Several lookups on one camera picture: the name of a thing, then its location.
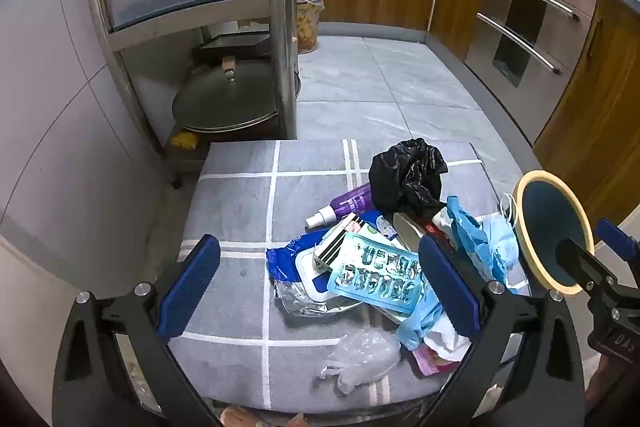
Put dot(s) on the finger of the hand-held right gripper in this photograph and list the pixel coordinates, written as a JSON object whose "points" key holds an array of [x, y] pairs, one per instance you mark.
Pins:
{"points": [[617, 238], [580, 256]]}

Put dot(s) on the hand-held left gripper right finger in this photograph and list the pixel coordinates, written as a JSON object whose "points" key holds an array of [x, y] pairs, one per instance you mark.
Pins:
{"points": [[447, 287]]}

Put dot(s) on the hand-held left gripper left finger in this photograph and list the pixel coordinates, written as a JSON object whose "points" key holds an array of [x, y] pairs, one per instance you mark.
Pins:
{"points": [[187, 287]]}

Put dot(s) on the teal bin with cream rim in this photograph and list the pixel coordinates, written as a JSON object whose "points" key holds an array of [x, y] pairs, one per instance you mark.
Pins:
{"points": [[550, 227]]}

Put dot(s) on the blue cloth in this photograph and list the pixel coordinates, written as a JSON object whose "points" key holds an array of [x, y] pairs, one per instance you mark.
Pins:
{"points": [[420, 322]]}

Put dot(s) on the blue disposable glove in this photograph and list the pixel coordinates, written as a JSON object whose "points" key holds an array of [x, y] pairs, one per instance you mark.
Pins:
{"points": [[470, 232]]}

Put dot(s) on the white red wrapper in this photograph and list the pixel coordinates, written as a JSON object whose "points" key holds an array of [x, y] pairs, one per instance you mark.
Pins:
{"points": [[440, 224]]}

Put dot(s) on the blue face mask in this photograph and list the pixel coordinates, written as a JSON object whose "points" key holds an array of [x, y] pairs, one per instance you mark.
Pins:
{"points": [[502, 247]]}

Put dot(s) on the blue blister pill pack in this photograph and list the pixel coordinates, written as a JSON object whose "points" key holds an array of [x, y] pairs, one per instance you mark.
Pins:
{"points": [[370, 277]]}

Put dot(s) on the pink wrapper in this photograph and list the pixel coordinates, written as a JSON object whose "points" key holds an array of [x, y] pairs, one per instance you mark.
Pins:
{"points": [[430, 364]]}

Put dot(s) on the blue white pouch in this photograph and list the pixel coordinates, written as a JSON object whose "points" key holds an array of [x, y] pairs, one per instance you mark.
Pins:
{"points": [[382, 227]]}

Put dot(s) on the blue wet wipe packet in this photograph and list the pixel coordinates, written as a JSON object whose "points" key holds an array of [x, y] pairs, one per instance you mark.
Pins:
{"points": [[282, 257]]}

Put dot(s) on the clear plastic bag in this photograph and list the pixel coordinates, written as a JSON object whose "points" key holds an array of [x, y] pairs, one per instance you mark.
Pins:
{"points": [[360, 357]]}

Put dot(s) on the black plastic bag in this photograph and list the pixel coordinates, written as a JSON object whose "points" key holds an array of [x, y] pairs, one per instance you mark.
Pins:
{"points": [[405, 177]]}

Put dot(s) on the white printed carton box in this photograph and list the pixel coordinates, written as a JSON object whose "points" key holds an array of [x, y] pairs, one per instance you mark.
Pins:
{"points": [[337, 242]]}

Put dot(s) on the purple spray bottle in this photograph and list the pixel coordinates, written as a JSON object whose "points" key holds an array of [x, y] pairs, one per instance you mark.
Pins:
{"points": [[350, 202]]}

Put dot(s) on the grey checked mat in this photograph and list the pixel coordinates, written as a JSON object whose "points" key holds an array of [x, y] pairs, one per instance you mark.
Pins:
{"points": [[240, 207]]}

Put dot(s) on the yellow sponge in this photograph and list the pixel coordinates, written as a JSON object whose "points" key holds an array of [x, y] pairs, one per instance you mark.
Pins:
{"points": [[184, 141]]}

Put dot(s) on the glass pot lid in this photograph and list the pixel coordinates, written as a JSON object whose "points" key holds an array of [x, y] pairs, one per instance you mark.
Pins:
{"points": [[225, 97]]}

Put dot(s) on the stainless steel oven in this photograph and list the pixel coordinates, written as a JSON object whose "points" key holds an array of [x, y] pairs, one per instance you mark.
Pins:
{"points": [[520, 32]]}

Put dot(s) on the patterned waste bin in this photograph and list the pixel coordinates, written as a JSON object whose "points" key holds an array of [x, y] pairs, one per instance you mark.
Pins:
{"points": [[307, 24]]}

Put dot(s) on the steel kitchen rack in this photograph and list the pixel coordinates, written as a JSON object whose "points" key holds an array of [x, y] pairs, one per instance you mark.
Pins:
{"points": [[280, 7]]}

